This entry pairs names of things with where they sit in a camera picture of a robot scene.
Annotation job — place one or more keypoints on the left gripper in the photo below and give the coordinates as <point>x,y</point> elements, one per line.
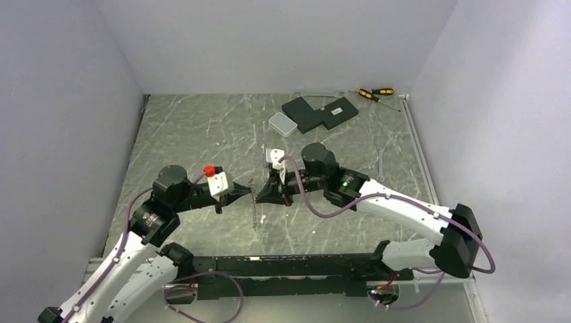
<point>229,198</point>

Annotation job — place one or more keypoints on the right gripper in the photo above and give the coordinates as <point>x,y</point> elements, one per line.
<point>277,192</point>

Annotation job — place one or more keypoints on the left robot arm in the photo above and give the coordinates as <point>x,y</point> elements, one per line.
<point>140,262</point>

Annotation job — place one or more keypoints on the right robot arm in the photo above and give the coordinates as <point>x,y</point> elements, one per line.
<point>451,241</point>

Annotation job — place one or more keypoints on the white rectangular box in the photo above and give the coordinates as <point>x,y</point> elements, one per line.
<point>282,124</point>

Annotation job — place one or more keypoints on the black rectangular box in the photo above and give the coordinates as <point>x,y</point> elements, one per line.
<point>337,113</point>

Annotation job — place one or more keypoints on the silver wrench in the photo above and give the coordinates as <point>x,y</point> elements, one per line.
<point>380,175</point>

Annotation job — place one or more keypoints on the yellow black screwdriver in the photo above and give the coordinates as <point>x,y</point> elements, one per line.
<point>379,99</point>
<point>376,92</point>

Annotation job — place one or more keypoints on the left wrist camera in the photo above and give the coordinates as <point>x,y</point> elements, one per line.
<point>219,182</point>

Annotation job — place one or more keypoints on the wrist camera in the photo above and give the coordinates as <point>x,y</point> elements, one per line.
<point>219,182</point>
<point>273,156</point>

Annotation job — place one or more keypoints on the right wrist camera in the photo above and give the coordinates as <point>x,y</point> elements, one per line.
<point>273,156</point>

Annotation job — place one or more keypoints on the black base frame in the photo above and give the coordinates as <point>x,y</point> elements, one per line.
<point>215,277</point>

